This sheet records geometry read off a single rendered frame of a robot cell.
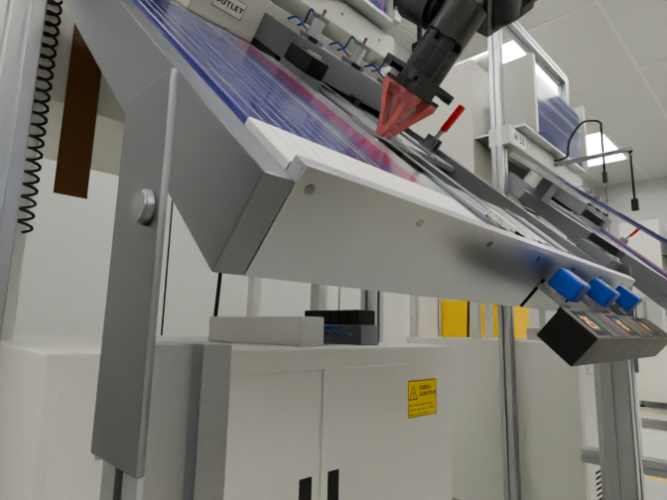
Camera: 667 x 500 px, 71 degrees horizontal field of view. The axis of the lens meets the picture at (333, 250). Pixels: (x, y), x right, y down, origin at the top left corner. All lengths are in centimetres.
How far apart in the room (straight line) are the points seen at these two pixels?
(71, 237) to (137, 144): 201
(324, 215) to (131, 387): 13
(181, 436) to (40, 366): 31
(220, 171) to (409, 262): 15
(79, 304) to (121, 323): 201
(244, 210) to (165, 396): 9
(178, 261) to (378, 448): 178
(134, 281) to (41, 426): 31
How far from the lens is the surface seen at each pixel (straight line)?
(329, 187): 25
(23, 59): 79
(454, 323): 400
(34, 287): 219
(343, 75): 91
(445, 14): 69
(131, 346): 21
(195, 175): 28
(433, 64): 68
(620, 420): 86
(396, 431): 83
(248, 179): 23
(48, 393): 51
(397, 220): 30
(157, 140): 22
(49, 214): 224
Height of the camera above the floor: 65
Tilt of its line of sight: 10 degrees up
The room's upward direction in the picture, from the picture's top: 1 degrees clockwise
